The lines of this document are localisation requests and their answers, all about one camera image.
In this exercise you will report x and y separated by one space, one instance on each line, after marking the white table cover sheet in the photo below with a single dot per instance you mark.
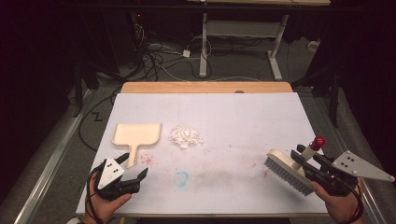
233 118

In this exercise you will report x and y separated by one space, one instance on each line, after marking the white power adapter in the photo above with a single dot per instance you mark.
186 53

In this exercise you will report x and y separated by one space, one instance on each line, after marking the black metal stand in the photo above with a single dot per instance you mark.
334 99
77 93

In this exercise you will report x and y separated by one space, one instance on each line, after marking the desk with white frame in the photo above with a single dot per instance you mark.
204 46

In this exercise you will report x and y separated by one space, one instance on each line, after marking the white power strip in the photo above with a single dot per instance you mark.
313 45

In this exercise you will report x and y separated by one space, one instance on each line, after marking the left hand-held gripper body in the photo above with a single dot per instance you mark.
110 174

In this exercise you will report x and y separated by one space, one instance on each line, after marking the person's left hand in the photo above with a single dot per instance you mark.
104 207

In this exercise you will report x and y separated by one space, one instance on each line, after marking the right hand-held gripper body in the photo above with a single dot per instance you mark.
351 165

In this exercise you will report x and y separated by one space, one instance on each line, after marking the white brush with red cap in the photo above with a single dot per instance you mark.
281 166

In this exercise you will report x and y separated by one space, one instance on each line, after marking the pile of white paper scraps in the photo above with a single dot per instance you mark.
186 137

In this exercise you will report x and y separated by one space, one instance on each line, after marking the person's right hand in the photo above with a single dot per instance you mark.
341 207

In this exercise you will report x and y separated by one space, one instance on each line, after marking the cream plastic dustpan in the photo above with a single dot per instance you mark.
137 135

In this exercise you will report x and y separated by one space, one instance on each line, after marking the wooden table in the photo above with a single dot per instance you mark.
186 87

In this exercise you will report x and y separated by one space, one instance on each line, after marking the metal floor rail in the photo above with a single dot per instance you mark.
46 174
372 200

